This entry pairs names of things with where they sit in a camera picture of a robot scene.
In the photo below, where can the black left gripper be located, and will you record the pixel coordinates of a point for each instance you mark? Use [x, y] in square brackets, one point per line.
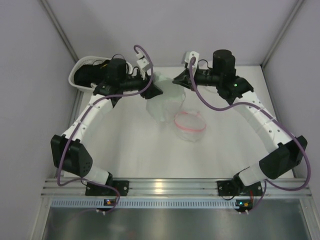
[148, 86]

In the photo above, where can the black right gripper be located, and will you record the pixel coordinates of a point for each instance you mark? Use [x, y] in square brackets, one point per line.
[189, 78]

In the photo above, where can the mint green bra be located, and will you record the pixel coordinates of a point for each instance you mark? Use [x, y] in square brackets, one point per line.
[162, 108]

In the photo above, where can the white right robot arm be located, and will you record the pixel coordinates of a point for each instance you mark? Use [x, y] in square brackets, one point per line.
[285, 151]

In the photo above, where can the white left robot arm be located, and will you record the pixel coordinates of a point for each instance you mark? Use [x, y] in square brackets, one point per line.
[111, 80]

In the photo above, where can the white mesh laundry bag front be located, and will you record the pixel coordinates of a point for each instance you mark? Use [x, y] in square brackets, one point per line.
[189, 125]

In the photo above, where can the white plastic laundry basket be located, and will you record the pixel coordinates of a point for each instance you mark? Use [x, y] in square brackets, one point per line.
[86, 60]

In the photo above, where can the black garment in basket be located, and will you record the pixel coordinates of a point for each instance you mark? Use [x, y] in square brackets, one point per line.
[88, 75]

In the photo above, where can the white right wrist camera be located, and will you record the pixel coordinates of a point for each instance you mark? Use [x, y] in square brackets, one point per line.
[188, 55]

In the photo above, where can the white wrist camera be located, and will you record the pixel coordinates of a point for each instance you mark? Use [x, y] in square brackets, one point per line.
[188, 55]
[143, 62]

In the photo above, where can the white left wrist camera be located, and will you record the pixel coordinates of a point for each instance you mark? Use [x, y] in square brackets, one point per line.
[143, 62]

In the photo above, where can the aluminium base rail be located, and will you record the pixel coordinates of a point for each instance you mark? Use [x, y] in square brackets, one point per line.
[174, 188]

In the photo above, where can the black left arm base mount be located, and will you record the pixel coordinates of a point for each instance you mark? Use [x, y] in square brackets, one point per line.
[114, 188]

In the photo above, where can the aluminium corner post left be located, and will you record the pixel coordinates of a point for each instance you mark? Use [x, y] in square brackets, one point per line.
[59, 29]

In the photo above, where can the aluminium corner post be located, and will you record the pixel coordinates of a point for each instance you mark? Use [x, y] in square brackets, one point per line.
[288, 21]
[59, 29]

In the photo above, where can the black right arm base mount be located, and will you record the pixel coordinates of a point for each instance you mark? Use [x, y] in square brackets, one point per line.
[233, 188]

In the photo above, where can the aluminium corner post right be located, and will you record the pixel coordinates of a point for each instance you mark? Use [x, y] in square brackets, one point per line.
[288, 21]

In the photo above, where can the grey slotted cable duct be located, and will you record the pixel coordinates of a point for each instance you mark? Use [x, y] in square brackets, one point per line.
[147, 203]

